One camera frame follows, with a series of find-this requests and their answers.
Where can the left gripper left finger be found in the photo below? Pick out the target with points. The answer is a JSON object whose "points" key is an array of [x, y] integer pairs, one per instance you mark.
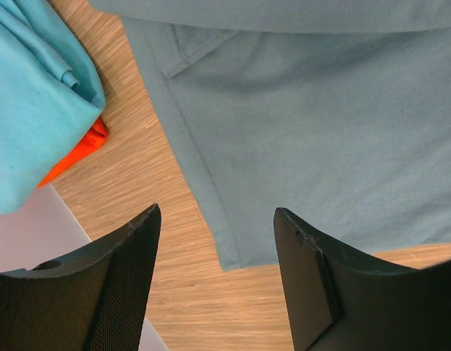
{"points": [[93, 298]]}

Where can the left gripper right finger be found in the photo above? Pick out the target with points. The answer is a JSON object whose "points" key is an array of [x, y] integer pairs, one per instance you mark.
{"points": [[340, 298]]}

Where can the grey blue t shirt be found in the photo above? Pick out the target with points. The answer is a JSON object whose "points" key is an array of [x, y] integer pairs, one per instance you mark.
{"points": [[337, 110]]}

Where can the folded orange t shirt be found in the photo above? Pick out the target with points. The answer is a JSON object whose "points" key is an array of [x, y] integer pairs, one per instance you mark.
{"points": [[92, 141]]}

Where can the folded turquoise t shirt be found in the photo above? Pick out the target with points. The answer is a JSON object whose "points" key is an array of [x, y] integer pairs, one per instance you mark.
{"points": [[50, 96]]}

